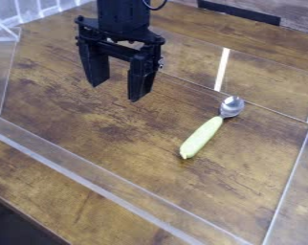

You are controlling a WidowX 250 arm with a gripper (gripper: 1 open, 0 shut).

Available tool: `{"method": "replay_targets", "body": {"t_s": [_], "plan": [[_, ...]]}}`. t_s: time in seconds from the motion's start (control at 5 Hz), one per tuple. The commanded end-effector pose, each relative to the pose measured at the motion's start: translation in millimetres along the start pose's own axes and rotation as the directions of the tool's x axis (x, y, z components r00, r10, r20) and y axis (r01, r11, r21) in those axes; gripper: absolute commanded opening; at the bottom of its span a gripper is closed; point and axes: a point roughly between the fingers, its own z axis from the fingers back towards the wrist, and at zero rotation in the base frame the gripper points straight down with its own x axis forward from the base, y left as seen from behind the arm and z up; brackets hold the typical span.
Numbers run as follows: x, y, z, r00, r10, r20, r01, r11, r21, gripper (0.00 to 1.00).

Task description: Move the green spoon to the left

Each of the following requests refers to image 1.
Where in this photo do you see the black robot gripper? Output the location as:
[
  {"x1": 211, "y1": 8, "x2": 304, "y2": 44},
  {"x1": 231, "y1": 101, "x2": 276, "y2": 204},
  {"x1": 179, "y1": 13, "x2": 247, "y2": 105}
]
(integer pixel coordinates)
[{"x1": 76, "y1": 0, "x2": 167, "y2": 102}]

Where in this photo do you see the green handled metal spoon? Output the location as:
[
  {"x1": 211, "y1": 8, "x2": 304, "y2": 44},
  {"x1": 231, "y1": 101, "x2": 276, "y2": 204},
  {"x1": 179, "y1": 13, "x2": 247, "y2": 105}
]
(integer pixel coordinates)
[{"x1": 180, "y1": 96, "x2": 246, "y2": 159}]

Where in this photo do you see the clear acrylic left barrier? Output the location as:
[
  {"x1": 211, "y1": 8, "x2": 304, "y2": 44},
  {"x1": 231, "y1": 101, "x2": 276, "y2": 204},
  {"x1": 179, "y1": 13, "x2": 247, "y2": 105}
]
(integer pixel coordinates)
[{"x1": 0, "y1": 22, "x2": 22, "y2": 114}]

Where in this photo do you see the clear acrylic barrier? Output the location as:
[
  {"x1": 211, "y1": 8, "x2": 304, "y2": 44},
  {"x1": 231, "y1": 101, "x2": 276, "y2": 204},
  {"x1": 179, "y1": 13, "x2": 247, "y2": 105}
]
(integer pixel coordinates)
[
  {"x1": 0, "y1": 22, "x2": 22, "y2": 114},
  {"x1": 263, "y1": 133, "x2": 308, "y2": 245},
  {"x1": 152, "y1": 27, "x2": 308, "y2": 123},
  {"x1": 0, "y1": 117, "x2": 254, "y2": 245}
]

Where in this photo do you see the clear acrylic back barrier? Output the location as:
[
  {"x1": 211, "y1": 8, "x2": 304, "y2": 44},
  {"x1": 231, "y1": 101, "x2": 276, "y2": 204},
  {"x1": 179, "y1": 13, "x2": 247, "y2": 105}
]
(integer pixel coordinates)
[{"x1": 152, "y1": 27, "x2": 308, "y2": 123}]

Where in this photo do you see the black bar on table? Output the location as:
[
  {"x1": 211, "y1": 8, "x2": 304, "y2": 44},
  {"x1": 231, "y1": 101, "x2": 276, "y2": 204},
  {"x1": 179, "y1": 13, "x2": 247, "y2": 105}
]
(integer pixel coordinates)
[{"x1": 198, "y1": 0, "x2": 282, "y2": 26}]

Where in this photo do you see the clear acrylic front barrier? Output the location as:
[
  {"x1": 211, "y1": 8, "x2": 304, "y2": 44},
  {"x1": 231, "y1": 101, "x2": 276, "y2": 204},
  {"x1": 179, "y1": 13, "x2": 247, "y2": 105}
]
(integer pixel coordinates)
[{"x1": 0, "y1": 117, "x2": 254, "y2": 245}]

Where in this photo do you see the clear acrylic right barrier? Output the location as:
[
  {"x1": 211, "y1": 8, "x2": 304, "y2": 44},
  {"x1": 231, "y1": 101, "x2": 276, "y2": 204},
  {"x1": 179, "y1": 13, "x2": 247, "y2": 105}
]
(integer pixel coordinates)
[{"x1": 263, "y1": 133, "x2": 308, "y2": 245}]

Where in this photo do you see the white wire mesh panel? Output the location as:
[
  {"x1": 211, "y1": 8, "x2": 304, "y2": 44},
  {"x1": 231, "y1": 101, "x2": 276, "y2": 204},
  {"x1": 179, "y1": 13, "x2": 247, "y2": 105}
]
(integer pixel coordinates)
[{"x1": 0, "y1": 0, "x2": 94, "y2": 42}]

